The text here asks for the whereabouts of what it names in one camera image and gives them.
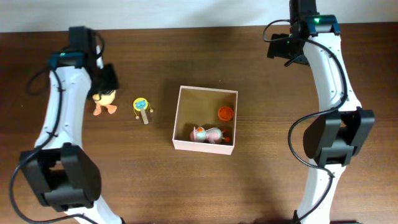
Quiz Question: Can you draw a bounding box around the yellow plush duck toy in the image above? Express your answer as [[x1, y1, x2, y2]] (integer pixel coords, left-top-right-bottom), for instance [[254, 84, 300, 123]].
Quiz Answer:
[[92, 90, 118, 116]]

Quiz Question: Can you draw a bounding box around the yellow rattle drum toy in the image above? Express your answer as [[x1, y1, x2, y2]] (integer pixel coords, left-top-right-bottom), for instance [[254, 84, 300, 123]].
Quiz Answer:
[[132, 97, 154, 124]]

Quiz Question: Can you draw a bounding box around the orange round cage ball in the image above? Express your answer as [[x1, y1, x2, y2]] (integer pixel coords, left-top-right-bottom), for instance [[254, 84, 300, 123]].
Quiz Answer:
[[217, 106, 234, 121]]

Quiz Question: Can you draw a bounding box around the white duck pink hat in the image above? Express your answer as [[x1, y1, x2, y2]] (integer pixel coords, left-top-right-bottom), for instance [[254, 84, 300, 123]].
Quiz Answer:
[[190, 127, 230, 144]]

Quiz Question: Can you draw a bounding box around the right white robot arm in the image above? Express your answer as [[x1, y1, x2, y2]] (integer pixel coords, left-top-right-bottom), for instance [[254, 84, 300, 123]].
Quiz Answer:
[[263, 0, 375, 223]]

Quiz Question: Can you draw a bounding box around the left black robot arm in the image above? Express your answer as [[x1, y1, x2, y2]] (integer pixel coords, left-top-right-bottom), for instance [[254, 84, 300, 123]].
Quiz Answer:
[[12, 26, 124, 223]]

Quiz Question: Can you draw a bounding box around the white cardboard box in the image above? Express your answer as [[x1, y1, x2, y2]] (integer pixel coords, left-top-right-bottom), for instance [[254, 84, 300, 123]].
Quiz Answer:
[[172, 86, 238, 156]]

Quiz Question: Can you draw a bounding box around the right black cable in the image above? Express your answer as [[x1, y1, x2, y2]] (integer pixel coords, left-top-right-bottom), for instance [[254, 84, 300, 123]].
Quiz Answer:
[[262, 19, 349, 224]]

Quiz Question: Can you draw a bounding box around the black cable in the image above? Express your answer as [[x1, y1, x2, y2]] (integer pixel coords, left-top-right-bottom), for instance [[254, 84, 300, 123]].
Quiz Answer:
[[262, 19, 349, 224], [8, 30, 106, 224]]

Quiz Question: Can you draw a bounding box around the left black cable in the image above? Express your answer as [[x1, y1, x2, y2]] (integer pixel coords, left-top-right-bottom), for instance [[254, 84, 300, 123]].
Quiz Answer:
[[8, 30, 106, 224]]

